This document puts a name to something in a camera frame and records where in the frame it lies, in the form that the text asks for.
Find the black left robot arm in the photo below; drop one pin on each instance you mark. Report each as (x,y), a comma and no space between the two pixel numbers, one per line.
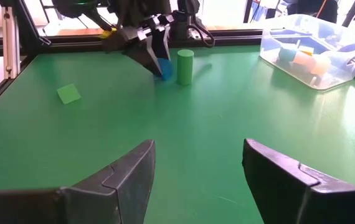
(134,9)

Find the green cylinder block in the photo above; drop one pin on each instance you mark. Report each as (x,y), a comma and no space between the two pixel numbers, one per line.
(185,68)

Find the blue cube block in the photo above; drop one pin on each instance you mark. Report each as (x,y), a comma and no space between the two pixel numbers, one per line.
(166,70)

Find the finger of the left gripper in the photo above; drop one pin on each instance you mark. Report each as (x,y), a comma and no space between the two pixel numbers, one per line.
(161,43)
(144,56)

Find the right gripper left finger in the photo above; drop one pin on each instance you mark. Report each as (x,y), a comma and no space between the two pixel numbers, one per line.
(118,196)

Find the silver aluminium rig post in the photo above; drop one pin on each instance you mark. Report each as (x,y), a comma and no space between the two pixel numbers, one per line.
(11,43)

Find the yellow tape tag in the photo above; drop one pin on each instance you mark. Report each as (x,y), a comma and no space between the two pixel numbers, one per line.
(107,33)

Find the clear plastic bin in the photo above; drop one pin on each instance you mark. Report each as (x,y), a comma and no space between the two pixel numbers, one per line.
(345,67)

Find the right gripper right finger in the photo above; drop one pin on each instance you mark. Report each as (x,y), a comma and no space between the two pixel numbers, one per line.
(277,193)

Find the green cube block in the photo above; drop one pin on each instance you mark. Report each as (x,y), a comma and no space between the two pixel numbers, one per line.
(287,53)
(68,94)

